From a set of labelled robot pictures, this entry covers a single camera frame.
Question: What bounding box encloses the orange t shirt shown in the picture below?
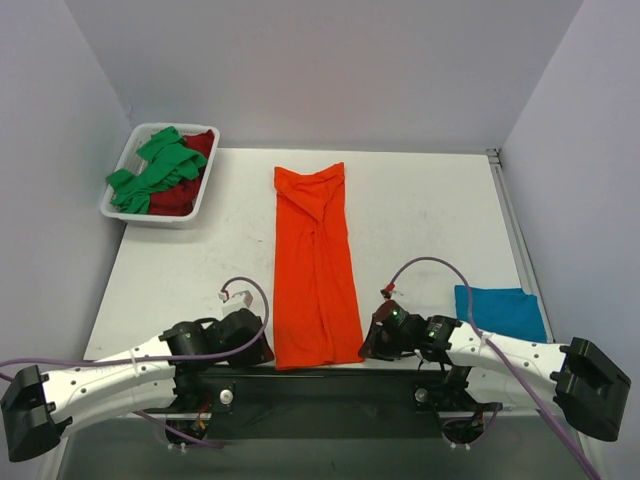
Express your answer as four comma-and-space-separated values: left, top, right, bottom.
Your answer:
273, 163, 363, 370

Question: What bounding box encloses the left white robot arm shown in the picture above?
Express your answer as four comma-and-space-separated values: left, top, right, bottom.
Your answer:
1, 291, 273, 463

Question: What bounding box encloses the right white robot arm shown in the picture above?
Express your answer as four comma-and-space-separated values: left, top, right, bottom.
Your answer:
359, 300, 631, 442

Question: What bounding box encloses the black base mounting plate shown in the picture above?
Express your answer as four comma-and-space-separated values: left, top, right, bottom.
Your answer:
152, 367, 496, 441

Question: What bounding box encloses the blue folded t shirt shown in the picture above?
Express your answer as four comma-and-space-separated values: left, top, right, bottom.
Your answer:
471, 287, 547, 343

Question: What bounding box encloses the dark red t shirt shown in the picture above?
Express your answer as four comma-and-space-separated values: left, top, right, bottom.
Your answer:
148, 129, 215, 217

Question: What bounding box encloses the green t shirt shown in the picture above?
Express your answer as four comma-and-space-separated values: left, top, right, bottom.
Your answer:
106, 125, 208, 215

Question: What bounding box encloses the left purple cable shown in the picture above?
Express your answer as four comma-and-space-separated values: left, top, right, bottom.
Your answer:
0, 277, 274, 449

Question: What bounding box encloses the purple cable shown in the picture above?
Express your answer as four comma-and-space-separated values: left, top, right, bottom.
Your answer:
380, 256, 601, 480
0, 277, 274, 449

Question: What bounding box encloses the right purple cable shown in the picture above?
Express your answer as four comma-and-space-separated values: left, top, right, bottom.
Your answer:
380, 256, 601, 480

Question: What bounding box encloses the aluminium frame rail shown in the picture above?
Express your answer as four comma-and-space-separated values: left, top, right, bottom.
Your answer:
49, 145, 556, 419

